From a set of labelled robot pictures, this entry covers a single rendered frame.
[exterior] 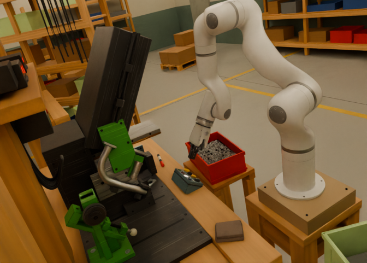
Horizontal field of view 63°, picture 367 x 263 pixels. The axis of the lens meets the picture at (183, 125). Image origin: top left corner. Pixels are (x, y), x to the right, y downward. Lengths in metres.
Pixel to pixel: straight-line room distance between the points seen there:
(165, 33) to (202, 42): 10.21
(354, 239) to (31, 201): 1.02
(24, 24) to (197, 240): 3.80
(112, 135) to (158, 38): 10.11
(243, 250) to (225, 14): 0.79
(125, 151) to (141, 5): 9.95
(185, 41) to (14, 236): 7.48
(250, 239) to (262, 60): 0.62
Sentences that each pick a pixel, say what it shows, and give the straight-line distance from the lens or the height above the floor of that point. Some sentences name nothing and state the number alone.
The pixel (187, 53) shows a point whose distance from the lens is 7.48.
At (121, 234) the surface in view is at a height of 0.98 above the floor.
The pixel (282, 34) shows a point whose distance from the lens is 7.26.
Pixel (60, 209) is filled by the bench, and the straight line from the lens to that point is 1.63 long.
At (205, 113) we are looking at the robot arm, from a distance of 1.38.
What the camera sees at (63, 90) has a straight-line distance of 4.47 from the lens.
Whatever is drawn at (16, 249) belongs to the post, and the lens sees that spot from 0.69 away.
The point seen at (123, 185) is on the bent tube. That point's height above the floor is 1.03.
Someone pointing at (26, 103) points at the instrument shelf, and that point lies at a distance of 0.87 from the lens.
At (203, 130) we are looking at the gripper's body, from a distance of 1.38.
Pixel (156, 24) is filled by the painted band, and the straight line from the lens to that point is 11.31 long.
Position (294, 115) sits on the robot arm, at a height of 1.28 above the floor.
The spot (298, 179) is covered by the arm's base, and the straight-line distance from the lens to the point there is 1.23.
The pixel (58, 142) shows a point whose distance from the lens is 1.39.
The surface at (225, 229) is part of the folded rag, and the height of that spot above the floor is 0.93.
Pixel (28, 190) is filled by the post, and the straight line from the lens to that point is 1.06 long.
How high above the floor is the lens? 1.71
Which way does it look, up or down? 24 degrees down
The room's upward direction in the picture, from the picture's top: 13 degrees counter-clockwise
